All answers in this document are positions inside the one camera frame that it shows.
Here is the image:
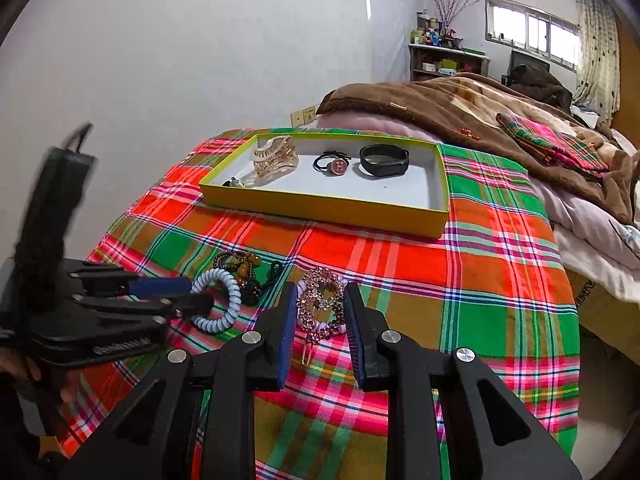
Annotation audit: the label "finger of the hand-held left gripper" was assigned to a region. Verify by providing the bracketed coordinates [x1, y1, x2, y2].
[72, 292, 214, 332]
[70, 262, 194, 302]

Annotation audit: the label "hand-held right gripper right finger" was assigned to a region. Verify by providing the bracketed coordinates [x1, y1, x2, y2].
[342, 282, 583, 480]

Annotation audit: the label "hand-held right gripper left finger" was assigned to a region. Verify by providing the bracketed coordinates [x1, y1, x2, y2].
[57, 282, 299, 480]

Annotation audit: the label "purple spiral hair tie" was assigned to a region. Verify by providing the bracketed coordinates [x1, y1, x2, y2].
[298, 280, 347, 343]

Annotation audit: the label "blue spiral hair tie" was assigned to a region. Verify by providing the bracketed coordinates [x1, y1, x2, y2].
[190, 268, 242, 334]

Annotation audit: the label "pink rhinestone hair clip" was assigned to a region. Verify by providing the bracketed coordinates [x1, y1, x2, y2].
[296, 267, 347, 364]

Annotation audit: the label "yellow cardboard box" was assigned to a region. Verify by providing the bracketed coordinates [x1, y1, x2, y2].
[199, 132, 451, 238]

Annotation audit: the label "cream hair claw clip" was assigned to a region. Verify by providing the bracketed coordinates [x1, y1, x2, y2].
[250, 136, 300, 181]

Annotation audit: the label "black wristband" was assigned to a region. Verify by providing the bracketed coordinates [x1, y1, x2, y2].
[359, 144, 412, 179]

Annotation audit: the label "black hair tie round charm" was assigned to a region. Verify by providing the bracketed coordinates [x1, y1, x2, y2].
[313, 150, 352, 178]

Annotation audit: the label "plaid bed sheet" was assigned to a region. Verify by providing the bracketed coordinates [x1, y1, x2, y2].
[55, 127, 581, 480]

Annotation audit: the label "pink bed sheet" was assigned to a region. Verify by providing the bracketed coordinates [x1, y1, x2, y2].
[317, 112, 441, 143]

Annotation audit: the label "brown blanket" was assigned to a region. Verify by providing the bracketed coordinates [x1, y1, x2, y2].
[316, 72, 640, 226]

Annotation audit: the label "white quilt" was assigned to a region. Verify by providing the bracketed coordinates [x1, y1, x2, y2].
[535, 125, 640, 306]

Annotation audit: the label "folded plaid cloth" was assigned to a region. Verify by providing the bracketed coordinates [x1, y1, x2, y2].
[496, 112, 610, 178]

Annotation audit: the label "wooden shelf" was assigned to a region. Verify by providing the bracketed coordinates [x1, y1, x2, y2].
[407, 42, 491, 82]

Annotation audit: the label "group of bottles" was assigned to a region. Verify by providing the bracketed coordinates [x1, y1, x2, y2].
[410, 10, 463, 50]

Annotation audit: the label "dark jacket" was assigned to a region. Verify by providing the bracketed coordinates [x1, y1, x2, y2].
[510, 64, 575, 111]

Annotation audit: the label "black monitor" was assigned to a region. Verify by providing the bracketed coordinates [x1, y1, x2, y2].
[510, 50, 551, 78]

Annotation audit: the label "dried branches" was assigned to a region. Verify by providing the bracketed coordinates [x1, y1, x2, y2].
[431, 0, 480, 28]

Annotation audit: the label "window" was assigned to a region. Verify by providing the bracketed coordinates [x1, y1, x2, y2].
[484, 0, 582, 73]

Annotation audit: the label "floral curtain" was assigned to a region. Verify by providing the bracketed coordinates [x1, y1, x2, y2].
[574, 0, 622, 121]

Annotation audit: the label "wooden wardrobe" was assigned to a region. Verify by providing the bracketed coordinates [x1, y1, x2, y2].
[612, 10, 640, 146]

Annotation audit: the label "brown bead bracelet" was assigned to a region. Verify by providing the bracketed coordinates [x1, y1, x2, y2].
[212, 250, 284, 306]

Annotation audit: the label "beige wall socket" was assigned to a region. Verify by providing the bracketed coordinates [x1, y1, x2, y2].
[291, 105, 321, 127]

